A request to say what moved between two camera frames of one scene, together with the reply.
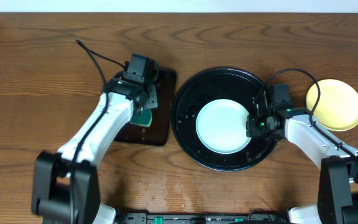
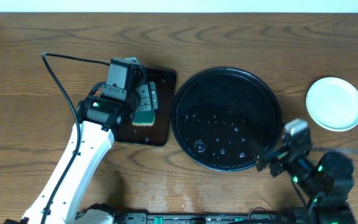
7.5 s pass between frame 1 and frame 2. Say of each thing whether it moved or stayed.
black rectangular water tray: stayed
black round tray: stayed
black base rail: stayed
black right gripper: moved
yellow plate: stayed
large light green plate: moved
